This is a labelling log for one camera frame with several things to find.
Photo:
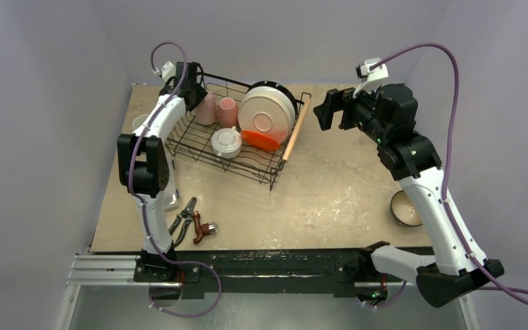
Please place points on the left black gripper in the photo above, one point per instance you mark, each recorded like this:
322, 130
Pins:
201, 94

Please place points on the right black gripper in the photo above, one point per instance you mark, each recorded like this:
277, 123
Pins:
346, 115

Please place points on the light pink mug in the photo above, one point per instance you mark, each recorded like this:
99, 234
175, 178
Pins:
206, 110

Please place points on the white enamel mug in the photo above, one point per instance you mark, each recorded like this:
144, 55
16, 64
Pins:
226, 143

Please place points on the green mug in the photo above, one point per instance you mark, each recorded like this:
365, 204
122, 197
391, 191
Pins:
138, 121

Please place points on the red rimmed plate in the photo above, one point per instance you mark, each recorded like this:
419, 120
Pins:
279, 87

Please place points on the pink rimmed large plate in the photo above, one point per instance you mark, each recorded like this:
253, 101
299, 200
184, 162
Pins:
266, 116

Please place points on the orange plate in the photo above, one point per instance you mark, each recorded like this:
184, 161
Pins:
259, 140

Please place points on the dark ceramic bowl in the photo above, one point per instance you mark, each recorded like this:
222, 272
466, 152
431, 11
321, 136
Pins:
404, 211

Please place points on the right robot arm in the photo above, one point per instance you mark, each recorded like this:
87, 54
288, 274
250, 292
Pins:
387, 117

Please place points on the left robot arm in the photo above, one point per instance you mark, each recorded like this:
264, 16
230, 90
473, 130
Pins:
145, 170

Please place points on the clear plastic screw box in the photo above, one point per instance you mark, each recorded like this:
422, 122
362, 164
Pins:
171, 191

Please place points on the black pliers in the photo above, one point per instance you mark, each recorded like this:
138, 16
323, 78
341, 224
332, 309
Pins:
183, 220

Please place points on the brown handled tool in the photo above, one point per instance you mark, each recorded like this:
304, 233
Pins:
202, 229

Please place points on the black base frame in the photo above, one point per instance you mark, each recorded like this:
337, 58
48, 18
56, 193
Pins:
337, 272

